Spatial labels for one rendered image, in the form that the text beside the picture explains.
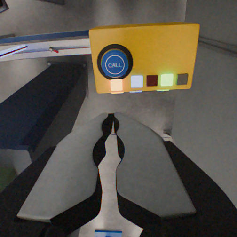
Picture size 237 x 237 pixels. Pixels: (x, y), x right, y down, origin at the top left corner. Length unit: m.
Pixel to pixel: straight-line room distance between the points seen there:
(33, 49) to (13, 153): 0.29
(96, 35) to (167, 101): 1.32
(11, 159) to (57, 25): 1.05
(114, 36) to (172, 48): 0.09
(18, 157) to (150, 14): 1.17
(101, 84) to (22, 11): 1.25
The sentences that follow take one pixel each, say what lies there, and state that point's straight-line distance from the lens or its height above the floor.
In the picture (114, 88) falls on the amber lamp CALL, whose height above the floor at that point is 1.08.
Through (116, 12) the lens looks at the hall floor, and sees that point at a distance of 1.33.
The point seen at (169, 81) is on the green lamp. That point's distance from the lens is 0.28.
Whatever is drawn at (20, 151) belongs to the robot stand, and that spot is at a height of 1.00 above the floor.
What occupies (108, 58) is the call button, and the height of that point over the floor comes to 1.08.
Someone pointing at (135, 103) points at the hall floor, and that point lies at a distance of 1.50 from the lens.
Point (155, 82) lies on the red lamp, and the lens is 0.28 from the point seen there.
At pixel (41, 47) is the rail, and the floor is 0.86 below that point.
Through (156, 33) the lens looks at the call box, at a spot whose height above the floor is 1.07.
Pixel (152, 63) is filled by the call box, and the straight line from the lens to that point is 0.28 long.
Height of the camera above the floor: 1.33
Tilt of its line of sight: 59 degrees down
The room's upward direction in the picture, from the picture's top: 180 degrees clockwise
